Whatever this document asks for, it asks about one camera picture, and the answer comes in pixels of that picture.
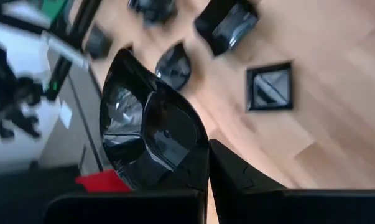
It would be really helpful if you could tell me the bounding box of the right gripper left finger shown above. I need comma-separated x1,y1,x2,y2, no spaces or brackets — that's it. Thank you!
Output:
44,146,210,224

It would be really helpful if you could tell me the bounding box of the small black square mini plate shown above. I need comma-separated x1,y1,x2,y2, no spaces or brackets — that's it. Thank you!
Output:
127,0,179,25

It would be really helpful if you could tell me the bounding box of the black wavy-edged mini plate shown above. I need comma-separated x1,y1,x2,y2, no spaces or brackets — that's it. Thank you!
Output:
83,23,113,60
193,0,259,57

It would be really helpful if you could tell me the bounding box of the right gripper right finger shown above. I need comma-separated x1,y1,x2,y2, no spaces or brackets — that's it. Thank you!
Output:
209,139,375,224

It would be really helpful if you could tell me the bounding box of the red item with white lettering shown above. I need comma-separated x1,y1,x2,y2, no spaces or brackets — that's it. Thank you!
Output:
74,169,132,193

